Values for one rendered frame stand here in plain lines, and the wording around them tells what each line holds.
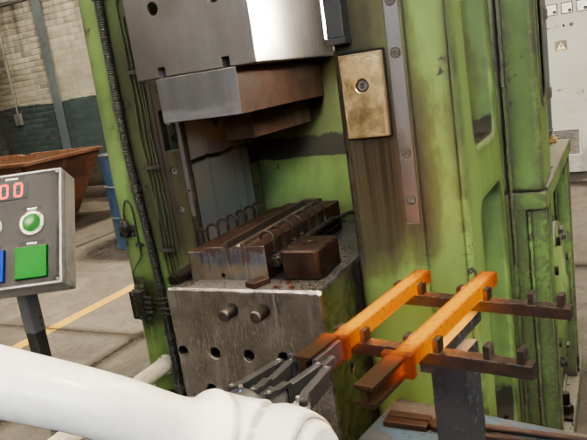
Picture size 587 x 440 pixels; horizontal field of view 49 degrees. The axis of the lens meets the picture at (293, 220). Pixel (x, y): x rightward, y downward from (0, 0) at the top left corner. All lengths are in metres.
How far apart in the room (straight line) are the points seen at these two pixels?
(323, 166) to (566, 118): 4.81
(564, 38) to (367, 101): 5.14
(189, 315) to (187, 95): 0.48
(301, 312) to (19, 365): 0.82
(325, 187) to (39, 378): 1.34
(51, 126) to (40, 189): 8.83
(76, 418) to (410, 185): 0.96
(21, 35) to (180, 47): 9.29
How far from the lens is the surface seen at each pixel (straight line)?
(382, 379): 0.85
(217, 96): 1.35
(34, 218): 1.60
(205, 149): 1.67
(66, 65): 10.04
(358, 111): 1.35
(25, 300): 1.74
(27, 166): 7.49
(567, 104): 6.44
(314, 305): 1.29
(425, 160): 1.35
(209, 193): 1.66
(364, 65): 1.34
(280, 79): 1.49
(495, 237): 1.75
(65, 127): 10.22
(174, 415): 0.56
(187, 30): 1.38
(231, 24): 1.33
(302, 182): 1.83
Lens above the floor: 1.33
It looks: 12 degrees down
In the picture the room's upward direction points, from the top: 8 degrees counter-clockwise
